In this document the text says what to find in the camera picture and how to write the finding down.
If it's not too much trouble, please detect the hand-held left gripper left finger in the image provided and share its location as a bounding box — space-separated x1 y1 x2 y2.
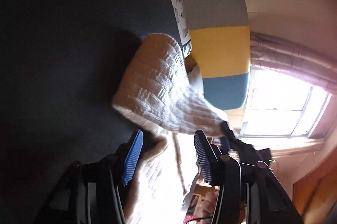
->
39 130 144 224

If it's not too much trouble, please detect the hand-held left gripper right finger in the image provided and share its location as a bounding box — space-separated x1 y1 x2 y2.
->
194 130 301 224

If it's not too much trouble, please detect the cream knit sweater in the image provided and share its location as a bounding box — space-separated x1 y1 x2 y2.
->
112 33 229 224

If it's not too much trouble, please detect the white framed window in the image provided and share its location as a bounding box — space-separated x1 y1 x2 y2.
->
241 69 332 139

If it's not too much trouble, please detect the grey yellow blue sofa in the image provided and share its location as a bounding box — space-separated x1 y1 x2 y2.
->
156 0 250 111

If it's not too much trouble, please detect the beige patterned curtain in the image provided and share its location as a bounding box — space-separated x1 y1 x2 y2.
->
250 32 337 95

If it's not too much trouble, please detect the geometric print pillow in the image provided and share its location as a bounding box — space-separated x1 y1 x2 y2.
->
167 0 193 57

